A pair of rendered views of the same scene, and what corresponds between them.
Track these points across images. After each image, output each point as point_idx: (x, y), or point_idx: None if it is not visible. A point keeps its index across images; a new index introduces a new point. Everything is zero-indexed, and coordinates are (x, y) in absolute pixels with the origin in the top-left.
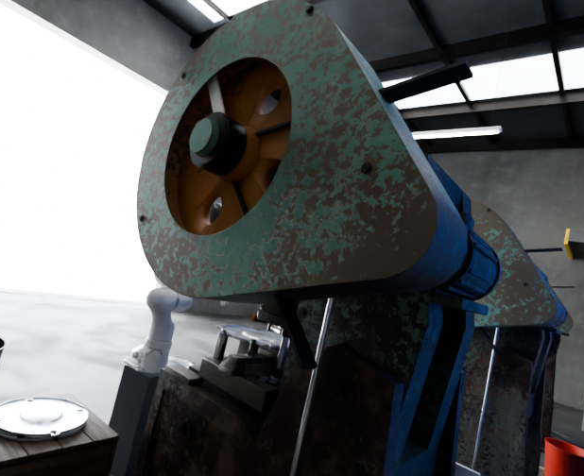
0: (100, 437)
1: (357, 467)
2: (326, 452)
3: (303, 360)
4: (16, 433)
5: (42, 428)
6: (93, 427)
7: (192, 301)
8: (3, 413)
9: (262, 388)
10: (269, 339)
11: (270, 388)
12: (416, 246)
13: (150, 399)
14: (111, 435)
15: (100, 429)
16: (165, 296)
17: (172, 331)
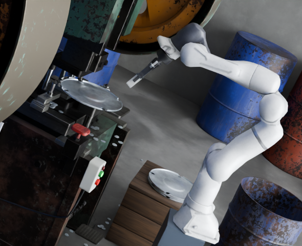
0: (135, 179)
1: None
2: None
3: None
4: (161, 169)
5: (159, 174)
6: (148, 187)
7: (209, 165)
8: (186, 182)
9: (57, 76)
10: (81, 88)
11: (53, 76)
12: None
13: (161, 229)
14: (133, 182)
15: (143, 186)
16: (211, 145)
17: (193, 185)
